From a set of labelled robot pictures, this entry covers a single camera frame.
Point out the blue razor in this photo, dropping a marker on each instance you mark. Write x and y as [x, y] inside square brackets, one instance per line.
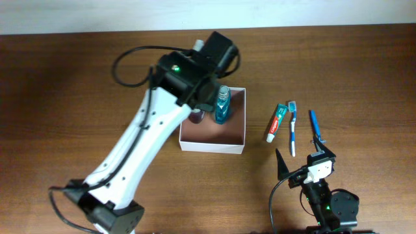
[315, 125]

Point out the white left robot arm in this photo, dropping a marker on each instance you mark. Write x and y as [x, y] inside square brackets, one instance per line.
[106, 196]

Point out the blue mouthwash bottle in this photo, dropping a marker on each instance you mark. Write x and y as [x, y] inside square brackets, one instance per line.
[222, 105]

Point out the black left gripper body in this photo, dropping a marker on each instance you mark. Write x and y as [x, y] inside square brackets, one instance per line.
[204, 106]

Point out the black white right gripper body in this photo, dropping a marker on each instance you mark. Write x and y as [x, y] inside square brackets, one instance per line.
[301, 177]

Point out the blue white toothbrush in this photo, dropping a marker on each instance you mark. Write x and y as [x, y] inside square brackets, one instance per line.
[292, 110]

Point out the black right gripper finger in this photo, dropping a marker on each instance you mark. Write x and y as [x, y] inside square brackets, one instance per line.
[321, 148]
[283, 171]

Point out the Colgate toothpaste tube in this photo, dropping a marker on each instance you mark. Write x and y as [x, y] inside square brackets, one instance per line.
[277, 120]

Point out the foam soap pump bottle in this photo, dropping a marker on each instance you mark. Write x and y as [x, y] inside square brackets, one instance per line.
[196, 116]

